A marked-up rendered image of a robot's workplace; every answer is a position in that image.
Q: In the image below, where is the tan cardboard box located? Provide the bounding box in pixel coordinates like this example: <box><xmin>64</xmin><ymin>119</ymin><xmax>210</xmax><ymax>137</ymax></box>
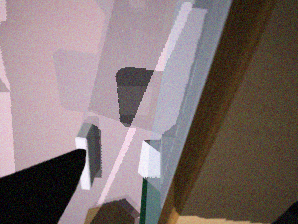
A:
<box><xmin>84</xmin><ymin>202</ymin><xmax>135</xmax><ymax>224</ymax></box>

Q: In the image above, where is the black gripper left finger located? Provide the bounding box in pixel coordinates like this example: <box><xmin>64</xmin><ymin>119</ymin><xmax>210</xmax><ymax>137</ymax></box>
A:
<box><xmin>0</xmin><ymin>149</ymin><xmax>86</xmax><ymax>224</ymax></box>

